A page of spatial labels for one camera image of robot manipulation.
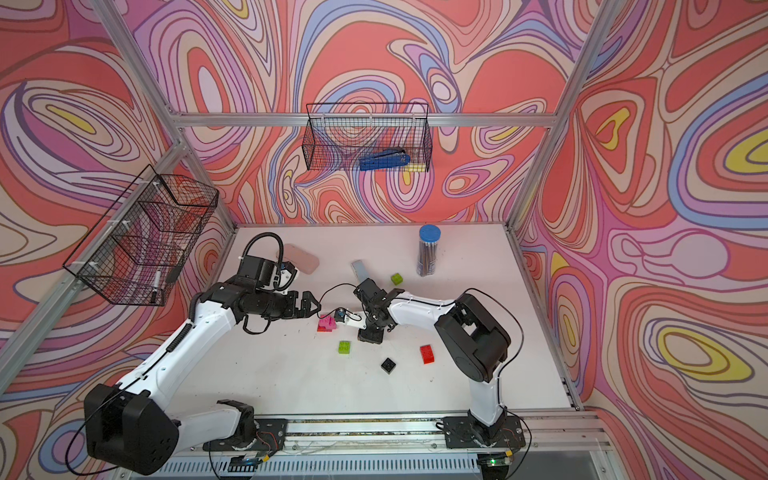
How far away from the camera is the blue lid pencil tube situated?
0.93 m

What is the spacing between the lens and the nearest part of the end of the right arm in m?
0.69

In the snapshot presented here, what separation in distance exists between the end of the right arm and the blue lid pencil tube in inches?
9.6
